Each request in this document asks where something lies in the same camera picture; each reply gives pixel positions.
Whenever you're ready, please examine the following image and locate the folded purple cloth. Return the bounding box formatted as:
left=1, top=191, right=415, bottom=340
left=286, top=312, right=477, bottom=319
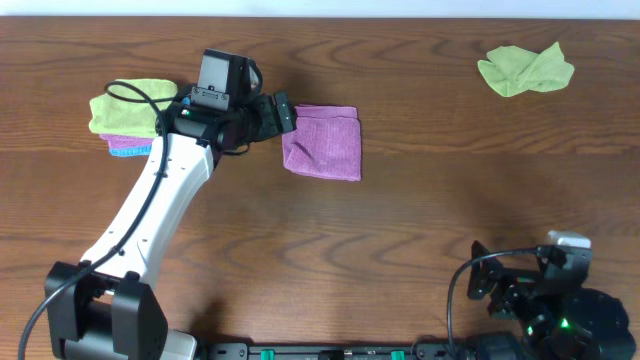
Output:
left=99, top=134, right=153, bottom=149

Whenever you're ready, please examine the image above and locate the purple microfiber cloth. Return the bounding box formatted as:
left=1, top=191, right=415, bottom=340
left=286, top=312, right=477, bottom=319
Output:
left=282, top=105, right=362, bottom=182

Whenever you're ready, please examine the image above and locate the folded blue cloth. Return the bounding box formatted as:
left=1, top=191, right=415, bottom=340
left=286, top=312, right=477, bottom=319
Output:
left=109, top=145, right=151, bottom=158

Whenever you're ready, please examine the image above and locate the right black cable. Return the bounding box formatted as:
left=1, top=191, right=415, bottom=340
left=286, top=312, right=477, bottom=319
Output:
left=445, top=246, right=554, bottom=359

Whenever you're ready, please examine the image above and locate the crumpled green cloth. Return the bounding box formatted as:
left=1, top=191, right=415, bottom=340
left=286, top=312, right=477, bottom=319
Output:
left=477, top=42, right=575, bottom=97

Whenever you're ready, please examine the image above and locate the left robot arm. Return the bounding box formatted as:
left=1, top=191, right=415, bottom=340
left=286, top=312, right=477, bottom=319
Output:
left=37, top=49, right=296, bottom=359

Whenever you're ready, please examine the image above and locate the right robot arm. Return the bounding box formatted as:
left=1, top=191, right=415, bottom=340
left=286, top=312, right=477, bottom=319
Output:
left=464, top=241, right=636, bottom=360

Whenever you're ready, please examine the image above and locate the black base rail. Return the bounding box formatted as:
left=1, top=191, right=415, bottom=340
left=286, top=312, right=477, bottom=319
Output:
left=195, top=342, right=454, bottom=360

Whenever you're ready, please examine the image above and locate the folded green cloth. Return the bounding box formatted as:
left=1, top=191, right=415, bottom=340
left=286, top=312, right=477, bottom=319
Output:
left=89, top=79, right=178, bottom=138

